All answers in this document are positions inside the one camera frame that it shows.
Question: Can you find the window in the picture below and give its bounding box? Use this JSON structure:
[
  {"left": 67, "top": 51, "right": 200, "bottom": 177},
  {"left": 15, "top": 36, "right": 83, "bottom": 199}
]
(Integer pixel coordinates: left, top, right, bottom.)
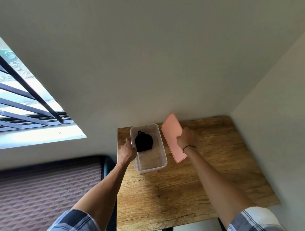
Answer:
[{"left": 0, "top": 36, "right": 88, "bottom": 150}]

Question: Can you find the black window grille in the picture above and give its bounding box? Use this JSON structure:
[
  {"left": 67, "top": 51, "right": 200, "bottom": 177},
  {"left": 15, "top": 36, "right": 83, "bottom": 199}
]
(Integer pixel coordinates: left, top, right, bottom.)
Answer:
[{"left": 0, "top": 55, "right": 75, "bottom": 132}]

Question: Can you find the person's left forearm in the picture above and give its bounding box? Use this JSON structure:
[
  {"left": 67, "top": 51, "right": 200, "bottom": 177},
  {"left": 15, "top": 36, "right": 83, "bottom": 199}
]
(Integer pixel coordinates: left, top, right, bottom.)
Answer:
[{"left": 71, "top": 159, "right": 134, "bottom": 223}]

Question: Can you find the black face mask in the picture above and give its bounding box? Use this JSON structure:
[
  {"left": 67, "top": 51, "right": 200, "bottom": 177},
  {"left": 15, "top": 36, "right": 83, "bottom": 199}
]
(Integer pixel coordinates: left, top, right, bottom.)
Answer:
[{"left": 135, "top": 131, "right": 153, "bottom": 153}]

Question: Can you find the pink container lid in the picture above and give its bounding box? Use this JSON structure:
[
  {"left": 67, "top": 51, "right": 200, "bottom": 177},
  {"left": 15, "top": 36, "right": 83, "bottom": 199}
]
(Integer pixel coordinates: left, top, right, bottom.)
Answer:
[{"left": 161, "top": 113, "right": 188, "bottom": 164}]

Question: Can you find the person's right hand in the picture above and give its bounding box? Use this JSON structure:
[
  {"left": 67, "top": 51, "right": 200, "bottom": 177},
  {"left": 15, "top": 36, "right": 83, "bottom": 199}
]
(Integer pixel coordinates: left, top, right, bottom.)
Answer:
[{"left": 176, "top": 127, "right": 200, "bottom": 150}]

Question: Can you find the clear plastic storage container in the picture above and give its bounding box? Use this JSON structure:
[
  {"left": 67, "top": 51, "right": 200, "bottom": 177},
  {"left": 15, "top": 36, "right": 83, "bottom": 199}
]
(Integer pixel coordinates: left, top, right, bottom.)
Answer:
[{"left": 130, "top": 123, "right": 168, "bottom": 173}]

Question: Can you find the person's right forearm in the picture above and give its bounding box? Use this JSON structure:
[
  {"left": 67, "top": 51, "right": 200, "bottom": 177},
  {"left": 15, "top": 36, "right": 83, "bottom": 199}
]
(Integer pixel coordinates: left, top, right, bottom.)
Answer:
[{"left": 183, "top": 146, "right": 257, "bottom": 225}]

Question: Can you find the plaid shirt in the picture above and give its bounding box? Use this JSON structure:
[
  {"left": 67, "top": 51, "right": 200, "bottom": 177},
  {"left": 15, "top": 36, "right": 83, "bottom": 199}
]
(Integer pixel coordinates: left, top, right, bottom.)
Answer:
[{"left": 47, "top": 206, "right": 284, "bottom": 231}]

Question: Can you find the black bed frame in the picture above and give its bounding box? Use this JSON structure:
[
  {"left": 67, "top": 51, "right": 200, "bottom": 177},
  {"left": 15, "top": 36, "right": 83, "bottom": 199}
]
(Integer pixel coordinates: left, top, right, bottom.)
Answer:
[{"left": 0, "top": 155, "right": 118, "bottom": 182}]

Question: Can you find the person's left hand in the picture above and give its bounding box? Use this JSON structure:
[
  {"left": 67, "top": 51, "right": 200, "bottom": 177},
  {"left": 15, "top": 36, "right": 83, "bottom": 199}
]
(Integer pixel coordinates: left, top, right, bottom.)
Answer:
[{"left": 119, "top": 138, "right": 138, "bottom": 165}]

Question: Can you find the brown patterned mattress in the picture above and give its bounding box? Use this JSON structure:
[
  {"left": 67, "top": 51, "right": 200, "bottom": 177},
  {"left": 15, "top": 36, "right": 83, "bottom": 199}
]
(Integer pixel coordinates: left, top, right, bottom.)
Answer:
[{"left": 0, "top": 162, "right": 105, "bottom": 231}]

